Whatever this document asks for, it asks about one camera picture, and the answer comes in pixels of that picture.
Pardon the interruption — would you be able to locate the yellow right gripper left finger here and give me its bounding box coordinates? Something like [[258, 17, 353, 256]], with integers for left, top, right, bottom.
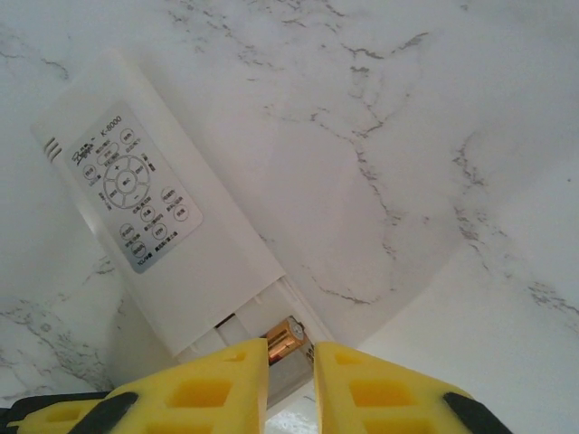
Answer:
[[0, 337, 270, 434]]

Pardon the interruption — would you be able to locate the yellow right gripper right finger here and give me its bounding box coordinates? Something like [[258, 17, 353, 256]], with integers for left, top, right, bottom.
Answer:
[[313, 341, 515, 434]]

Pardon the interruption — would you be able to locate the black gold AAA battery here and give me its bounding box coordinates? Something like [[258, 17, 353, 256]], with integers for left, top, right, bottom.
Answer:
[[264, 316, 318, 366]]

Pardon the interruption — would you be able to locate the white remote control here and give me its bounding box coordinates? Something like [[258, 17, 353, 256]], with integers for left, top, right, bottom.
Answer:
[[29, 47, 338, 410]]

